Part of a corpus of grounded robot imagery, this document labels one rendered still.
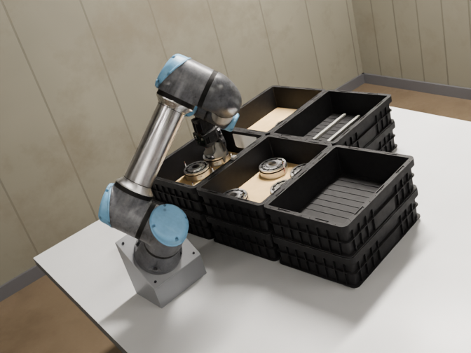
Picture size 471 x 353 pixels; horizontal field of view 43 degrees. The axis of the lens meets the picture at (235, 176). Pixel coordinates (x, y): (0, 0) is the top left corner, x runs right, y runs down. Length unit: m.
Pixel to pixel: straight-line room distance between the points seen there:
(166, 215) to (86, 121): 1.94
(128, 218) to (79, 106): 1.90
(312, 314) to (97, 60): 2.28
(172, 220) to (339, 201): 0.55
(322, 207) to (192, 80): 0.59
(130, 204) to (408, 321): 0.82
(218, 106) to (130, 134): 2.07
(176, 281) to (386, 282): 0.64
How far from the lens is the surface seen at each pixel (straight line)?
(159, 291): 1.90
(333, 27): 4.69
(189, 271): 1.95
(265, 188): 2.09
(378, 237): 1.80
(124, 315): 1.97
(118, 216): 1.73
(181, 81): 1.69
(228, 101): 1.71
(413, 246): 1.92
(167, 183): 2.11
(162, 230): 1.70
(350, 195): 1.95
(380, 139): 2.32
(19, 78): 3.43
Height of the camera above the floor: 1.87
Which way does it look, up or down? 28 degrees down
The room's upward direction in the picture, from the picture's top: 16 degrees counter-clockwise
